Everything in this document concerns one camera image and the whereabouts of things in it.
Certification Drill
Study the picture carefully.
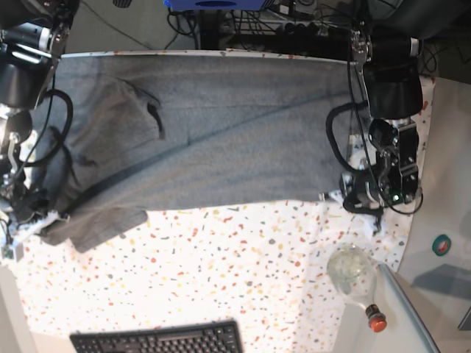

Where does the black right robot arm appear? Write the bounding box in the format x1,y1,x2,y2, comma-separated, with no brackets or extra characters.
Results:
1,1,79,261

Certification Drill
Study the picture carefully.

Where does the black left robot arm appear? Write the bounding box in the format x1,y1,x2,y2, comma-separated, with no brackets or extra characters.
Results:
325,1,470,232

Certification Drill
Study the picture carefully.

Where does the clear bottle red cap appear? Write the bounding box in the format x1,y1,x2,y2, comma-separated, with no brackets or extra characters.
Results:
327,244,387,333

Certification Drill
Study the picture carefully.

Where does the wire rack shelf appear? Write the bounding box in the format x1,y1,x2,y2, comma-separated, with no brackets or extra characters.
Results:
221,1,354,35

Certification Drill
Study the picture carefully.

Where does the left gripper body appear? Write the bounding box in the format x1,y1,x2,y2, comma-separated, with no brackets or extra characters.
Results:
319,171,423,235

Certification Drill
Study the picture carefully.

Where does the grey t-shirt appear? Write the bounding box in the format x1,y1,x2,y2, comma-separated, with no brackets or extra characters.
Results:
33,55,350,252

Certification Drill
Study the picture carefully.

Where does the green tape roll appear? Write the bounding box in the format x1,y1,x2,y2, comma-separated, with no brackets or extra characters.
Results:
432,235,452,257

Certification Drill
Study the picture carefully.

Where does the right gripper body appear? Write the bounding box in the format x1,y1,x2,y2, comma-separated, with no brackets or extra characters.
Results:
1,172,70,261

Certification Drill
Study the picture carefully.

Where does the blue box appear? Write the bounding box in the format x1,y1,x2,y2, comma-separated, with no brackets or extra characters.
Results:
163,0,274,11

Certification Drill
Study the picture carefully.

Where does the black keyboard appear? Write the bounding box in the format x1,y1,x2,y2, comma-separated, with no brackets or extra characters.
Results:
69,320,244,353

